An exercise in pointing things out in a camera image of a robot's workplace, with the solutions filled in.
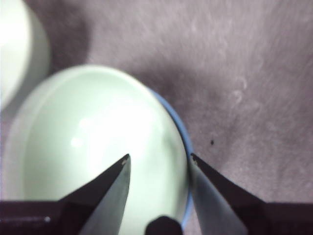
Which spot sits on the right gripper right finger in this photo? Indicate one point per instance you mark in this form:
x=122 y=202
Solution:
x=220 y=203

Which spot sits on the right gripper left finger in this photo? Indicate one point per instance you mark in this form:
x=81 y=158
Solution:
x=107 y=195

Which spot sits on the green ribbed bowl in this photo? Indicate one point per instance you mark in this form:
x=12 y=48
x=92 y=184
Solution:
x=17 y=49
x=73 y=122

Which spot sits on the blue ribbed bowl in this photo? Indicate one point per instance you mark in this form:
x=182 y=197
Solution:
x=186 y=137

